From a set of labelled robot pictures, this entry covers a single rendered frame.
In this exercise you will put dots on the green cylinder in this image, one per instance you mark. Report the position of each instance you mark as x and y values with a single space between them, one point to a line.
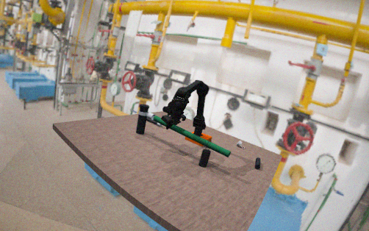
195 138

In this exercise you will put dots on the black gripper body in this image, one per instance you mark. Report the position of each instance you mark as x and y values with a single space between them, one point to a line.
175 115

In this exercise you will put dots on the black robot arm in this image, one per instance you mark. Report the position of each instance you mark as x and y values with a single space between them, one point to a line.
181 98

